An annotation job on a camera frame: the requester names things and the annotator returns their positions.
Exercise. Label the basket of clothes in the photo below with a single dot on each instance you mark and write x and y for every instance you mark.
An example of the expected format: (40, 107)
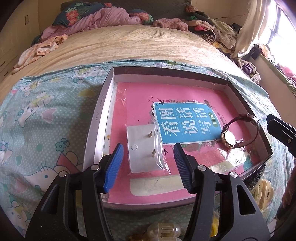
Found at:
(248, 68)

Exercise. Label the floral dark pillow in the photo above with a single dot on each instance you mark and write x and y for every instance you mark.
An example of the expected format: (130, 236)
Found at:
(76, 11)

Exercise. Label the yellow hoop earrings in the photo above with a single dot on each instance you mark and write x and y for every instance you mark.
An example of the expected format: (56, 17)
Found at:
(215, 225)

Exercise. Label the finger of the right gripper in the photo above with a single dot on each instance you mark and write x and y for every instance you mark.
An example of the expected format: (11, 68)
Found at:
(282, 131)

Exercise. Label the peach clothing on bed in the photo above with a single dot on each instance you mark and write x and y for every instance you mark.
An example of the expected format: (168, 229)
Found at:
(37, 51)

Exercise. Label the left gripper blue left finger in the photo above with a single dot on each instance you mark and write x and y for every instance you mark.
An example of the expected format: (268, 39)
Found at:
(112, 163)

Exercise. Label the beige bed cover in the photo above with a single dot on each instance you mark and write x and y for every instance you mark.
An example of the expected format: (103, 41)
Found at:
(126, 43)

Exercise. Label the pile of clothes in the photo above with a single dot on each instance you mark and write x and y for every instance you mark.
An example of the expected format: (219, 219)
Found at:
(219, 34)

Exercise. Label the cream wardrobe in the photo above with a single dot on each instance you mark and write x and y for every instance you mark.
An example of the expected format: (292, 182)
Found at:
(17, 34)

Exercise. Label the Hello Kitty teal blanket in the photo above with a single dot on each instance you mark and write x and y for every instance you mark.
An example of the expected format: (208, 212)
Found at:
(47, 115)

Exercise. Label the brown leather wrist watch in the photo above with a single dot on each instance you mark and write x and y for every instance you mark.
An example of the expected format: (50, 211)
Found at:
(241, 131)

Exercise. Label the dark cardboard box tray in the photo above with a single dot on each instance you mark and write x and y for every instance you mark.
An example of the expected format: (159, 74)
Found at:
(188, 108)

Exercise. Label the pearl bead hair claw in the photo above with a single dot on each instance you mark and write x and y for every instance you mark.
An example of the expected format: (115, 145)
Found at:
(159, 231)

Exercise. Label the cream hair claw clip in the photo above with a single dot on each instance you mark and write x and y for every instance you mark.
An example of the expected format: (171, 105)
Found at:
(263, 193)

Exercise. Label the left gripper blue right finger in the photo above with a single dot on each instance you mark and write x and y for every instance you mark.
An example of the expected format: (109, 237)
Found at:
(186, 165)

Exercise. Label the pink crumpled quilt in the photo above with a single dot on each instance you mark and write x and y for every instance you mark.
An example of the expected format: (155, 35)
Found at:
(105, 17)

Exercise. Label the cream curtain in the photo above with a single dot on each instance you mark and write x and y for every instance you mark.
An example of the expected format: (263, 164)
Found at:
(253, 27)

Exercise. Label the white earring card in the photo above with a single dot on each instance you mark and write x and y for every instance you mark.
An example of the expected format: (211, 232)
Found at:
(145, 151)

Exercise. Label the window ledge with clothes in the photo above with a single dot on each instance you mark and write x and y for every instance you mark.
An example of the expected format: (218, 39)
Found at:
(285, 74)

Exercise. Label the pink fuzzy garment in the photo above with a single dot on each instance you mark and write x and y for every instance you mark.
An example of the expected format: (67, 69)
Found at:
(174, 23)

